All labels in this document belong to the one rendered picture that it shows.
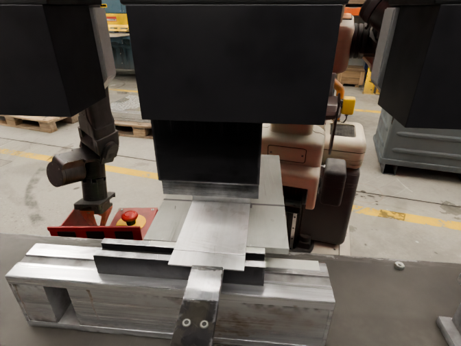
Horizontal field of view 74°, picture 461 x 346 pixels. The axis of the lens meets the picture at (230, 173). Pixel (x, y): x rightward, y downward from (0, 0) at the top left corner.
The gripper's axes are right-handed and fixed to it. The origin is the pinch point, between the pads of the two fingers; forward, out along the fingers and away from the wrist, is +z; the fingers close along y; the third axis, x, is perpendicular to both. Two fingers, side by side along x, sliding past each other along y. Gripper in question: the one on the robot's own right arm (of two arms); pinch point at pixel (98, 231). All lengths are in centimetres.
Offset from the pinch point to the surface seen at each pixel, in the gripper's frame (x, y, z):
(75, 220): -5.1, 1.3, -3.6
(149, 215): 12.9, -1.1, -4.1
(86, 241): 7.2, 21.6, -7.8
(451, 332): 62, 40, -5
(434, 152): 197, -161, 5
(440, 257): 156, -82, 52
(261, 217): 38, 34, -18
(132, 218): 10.2, 4.3, -5.4
